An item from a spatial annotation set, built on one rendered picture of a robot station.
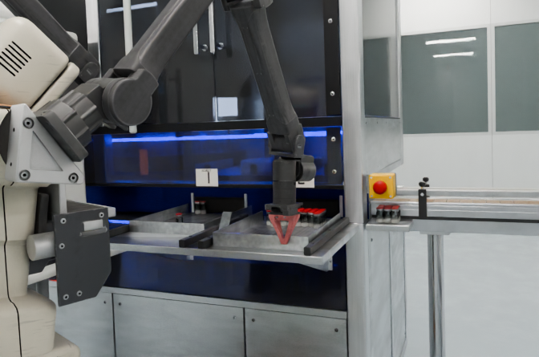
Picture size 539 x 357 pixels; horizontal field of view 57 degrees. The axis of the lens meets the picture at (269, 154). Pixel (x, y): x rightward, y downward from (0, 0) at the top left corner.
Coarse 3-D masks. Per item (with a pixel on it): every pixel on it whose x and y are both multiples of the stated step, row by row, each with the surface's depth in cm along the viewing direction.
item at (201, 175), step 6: (210, 168) 170; (216, 168) 169; (198, 174) 172; (204, 174) 171; (210, 174) 170; (216, 174) 169; (198, 180) 172; (204, 180) 171; (210, 180) 170; (216, 180) 169
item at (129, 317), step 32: (384, 256) 189; (128, 288) 187; (384, 288) 188; (64, 320) 199; (96, 320) 193; (128, 320) 187; (160, 320) 182; (192, 320) 177; (224, 320) 172; (256, 320) 167; (288, 320) 163; (320, 320) 159; (384, 320) 187; (96, 352) 194; (128, 352) 188; (160, 352) 183; (192, 352) 178; (224, 352) 173; (256, 352) 168; (288, 352) 164; (320, 352) 160; (384, 352) 186
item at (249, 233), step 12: (252, 216) 154; (336, 216) 148; (228, 228) 138; (240, 228) 145; (252, 228) 150; (264, 228) 150; (300, 228) 148; (312, 228) 147; (324, 228) 135; (216, 240) 130; (228, 240) 129; (240, 240) 127; (252, 240) 126; (264, 240) 125; (276, 240) 124; (300, 240) 121; (312, 240) 124
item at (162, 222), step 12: (144, 216) 159; (156, 216) 165; (168, 216) 172; (192, 216) 176; (204, 216) 175; (216, 216) 174; (132, 228) 152; (144, 228) 150; (156, 228) 149; (168, 228) 147; (180, 228) 146; (192, 228) 144; (204, 228) 143
